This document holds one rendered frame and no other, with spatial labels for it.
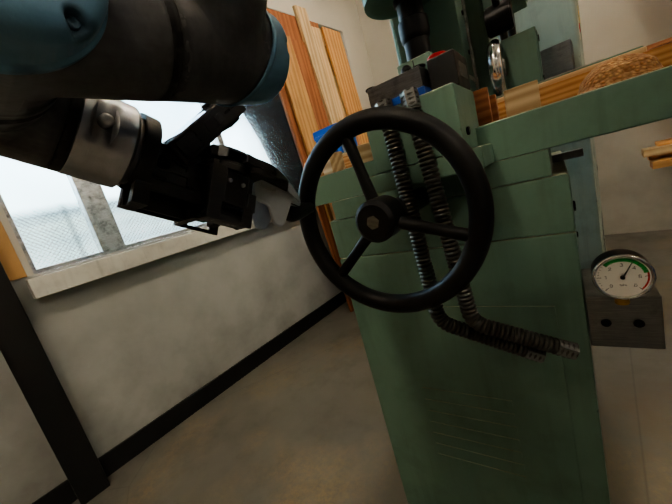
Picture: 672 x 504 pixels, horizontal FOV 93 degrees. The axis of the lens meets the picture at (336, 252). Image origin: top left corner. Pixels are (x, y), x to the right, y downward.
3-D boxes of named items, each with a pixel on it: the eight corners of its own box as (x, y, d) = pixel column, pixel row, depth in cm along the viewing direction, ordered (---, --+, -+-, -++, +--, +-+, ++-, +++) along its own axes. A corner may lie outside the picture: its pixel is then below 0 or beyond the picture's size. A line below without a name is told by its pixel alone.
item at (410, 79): (370, 116, 50) (362, 80, 49) (397, 118, 59) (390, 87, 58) (455, 81, 42) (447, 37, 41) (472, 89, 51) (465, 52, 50)
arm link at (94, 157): (68, 103, 29) (95, 63, 24) (125, 127, 32) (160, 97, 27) (49, 181, 27) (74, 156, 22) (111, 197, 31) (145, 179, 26)
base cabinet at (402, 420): (404, 503, 87) (336, 260, 73) (455, 374, 132) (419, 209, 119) (623, 589, 60) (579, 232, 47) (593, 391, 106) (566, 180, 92)
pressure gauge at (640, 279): (595, 312, 44) (589, 257, 42) (593, 301, 47) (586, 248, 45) (659, 313, 40) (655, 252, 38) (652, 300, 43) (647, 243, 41)
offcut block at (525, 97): (507, 117, 49) (503, 91, 48) (507, 118, 51) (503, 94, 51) (541, 107, 46) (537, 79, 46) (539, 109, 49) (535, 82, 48)
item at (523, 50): (497, 101, 74) (488, 46, 72) (500, 103, 79) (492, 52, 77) (545, 84, 68) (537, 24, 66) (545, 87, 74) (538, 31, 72)
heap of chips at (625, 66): (579, 94, 43) (576, 65, 42) (574, 101, 54) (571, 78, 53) (673, 64, 38) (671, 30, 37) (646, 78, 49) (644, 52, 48)
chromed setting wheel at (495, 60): (491, 99, 67) (481, 37, 65) (499, 103, 77) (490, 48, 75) (507, 94, 66) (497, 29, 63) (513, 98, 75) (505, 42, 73)
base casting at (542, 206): (337, 259, 74) (327, 221, 72) (419, 209, 119) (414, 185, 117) (579, 231, 47) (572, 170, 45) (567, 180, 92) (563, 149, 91)
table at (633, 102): (281, 217, 66) (273, 188, 65) (354, 193, 90) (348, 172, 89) (725, 109, 30) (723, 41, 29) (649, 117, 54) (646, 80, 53)
